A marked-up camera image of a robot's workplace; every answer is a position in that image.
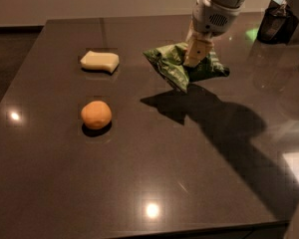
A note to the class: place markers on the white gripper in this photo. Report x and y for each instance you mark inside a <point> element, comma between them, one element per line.
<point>210,20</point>

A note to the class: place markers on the green jalapeno chip bag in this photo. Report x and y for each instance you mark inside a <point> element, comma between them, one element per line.
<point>168,62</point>

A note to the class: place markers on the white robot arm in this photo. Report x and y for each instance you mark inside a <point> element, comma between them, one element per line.
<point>294,5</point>

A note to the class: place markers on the black snack bag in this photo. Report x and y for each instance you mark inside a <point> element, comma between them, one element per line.
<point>278,25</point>

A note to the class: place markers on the pale yellow sponge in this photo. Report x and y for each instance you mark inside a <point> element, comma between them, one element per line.
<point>95,61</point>

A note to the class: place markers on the orange fruit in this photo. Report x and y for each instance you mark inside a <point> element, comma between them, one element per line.
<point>96,115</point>

